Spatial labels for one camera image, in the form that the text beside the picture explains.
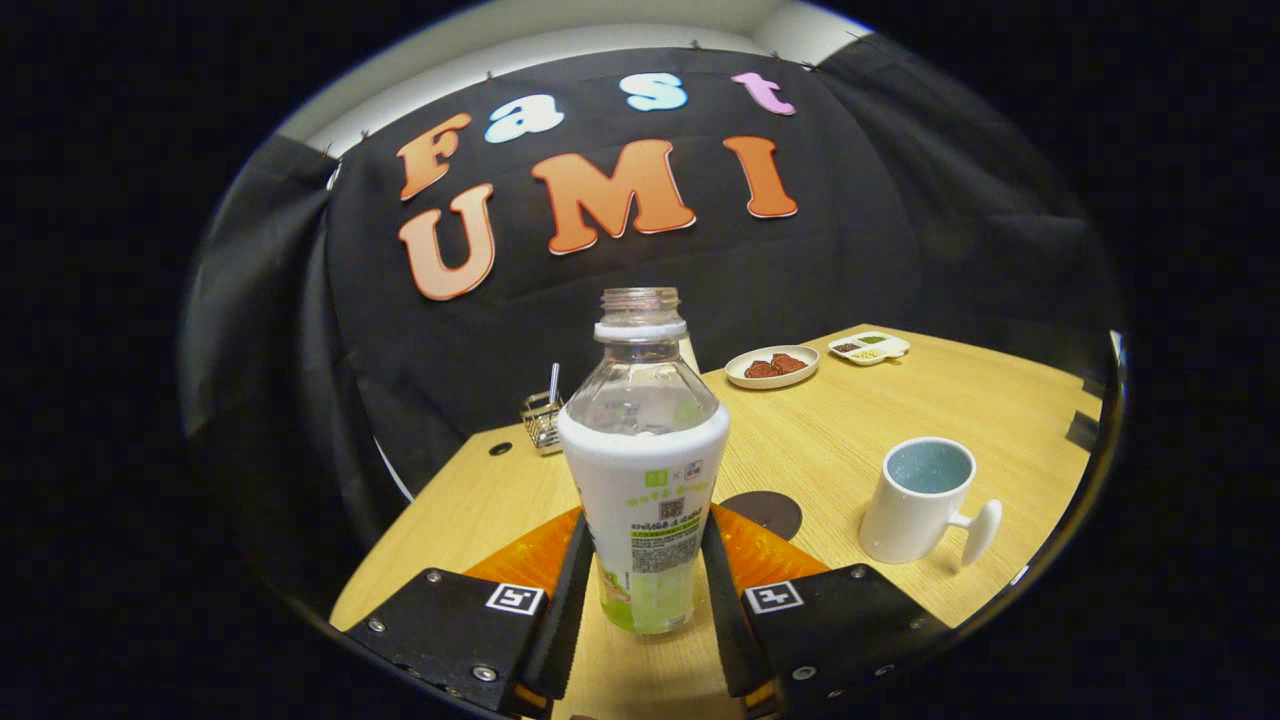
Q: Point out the small black block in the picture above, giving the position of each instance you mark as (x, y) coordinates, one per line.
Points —
(1082, 430)

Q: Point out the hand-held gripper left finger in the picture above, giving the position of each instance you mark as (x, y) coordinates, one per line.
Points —
(572, 600)

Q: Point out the round beige plate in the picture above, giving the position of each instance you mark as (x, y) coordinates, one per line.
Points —
(738, 375)

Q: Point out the red meat pieces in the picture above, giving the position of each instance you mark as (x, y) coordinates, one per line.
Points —
(775, 366)

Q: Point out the wooden table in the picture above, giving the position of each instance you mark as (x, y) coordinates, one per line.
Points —
(820, 450)

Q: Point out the black backdrop cloth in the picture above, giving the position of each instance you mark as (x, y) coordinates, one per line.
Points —
(850, 250)

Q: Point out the white divided seed dish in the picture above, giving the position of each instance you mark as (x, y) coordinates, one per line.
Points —
(870, 347)

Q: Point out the dark brown round coaster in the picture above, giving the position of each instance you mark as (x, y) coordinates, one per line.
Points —
(765, 512)

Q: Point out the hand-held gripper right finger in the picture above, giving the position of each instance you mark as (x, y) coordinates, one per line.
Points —
(722, 600)

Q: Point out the white cup with blue inside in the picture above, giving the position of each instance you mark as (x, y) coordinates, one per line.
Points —
(905, 520)

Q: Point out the striped drinking straw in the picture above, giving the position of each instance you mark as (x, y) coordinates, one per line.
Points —
(554, 380)

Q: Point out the clear juice bottle white label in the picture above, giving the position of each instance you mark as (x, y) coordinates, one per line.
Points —
(645, 470)

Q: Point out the white toaster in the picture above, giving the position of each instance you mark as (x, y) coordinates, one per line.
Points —
(691, 358)

